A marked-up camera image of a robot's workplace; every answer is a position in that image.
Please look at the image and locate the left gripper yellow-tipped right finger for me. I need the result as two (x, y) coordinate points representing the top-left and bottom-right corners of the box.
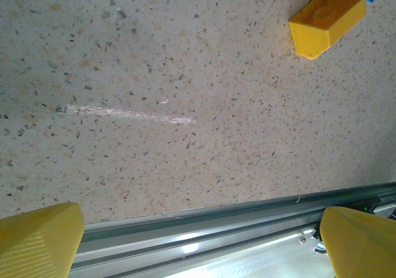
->
(320, 206), (396, 278)

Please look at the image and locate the yellow lego brick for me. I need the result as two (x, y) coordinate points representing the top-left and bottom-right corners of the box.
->
(288, 0), (368, 61)

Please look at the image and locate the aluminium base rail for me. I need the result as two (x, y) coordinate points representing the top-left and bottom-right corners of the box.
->
(69, 181), (396, 278)

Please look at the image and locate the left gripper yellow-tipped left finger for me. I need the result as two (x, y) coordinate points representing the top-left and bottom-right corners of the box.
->
(0, 202), (86, 278)

